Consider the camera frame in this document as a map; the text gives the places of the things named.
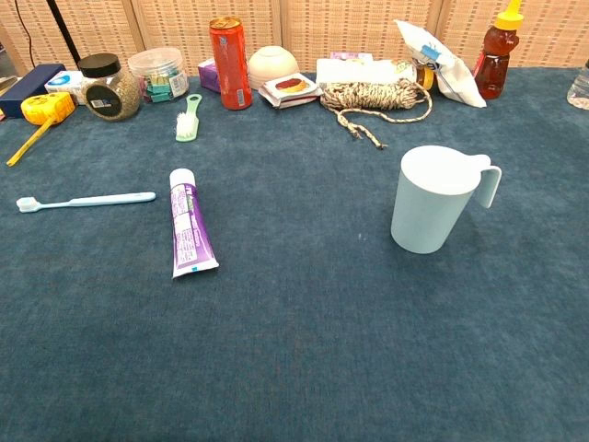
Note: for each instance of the purple toothpaste tube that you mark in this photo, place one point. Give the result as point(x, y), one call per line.
point(188, 230)

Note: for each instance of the light blue toothbrush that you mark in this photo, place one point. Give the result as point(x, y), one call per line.
point(92, 201)

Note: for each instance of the green cleaning brush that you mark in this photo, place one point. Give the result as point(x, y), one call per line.
point(186, 125)

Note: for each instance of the blue table cloth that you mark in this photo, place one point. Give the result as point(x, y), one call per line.
point(294, 345)

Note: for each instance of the white snack packet red picture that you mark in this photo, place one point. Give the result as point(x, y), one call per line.
point(290, 88)

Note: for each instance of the cream upturned bowl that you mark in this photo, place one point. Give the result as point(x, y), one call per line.
point(271, 62)

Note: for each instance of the white long package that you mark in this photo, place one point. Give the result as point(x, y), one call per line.
point(354, 71)

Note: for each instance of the red drink can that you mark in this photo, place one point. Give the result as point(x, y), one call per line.
point(230, 69)

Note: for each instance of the small purple box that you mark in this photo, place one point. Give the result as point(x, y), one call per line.
point(209, 76)

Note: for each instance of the purple white drink carton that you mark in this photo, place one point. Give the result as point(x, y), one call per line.
point(349, 55)

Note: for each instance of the bamboo folding screen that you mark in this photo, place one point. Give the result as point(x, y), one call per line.
point(345, 27)

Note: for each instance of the clear tub of clips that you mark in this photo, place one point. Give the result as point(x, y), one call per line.
point(156, 69)

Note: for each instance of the white plastic bag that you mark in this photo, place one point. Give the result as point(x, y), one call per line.
point(453, 78)

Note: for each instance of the glass jar black lid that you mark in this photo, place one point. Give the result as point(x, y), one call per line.
point(112, 94)

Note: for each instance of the honey bear bottle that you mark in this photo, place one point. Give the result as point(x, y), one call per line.
point(494, 69)

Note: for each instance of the white and blue box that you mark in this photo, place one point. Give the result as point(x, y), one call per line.
point(62, 83)

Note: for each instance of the yellow tape measure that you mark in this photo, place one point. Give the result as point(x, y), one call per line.
point(46, 108)

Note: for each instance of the black tripod stand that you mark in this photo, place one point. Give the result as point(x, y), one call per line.
point(64, 32)

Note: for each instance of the dark blue box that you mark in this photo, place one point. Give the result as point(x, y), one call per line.
point(27, 85)

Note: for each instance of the clear water bottle green label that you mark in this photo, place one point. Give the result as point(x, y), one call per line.
point(580, 89)

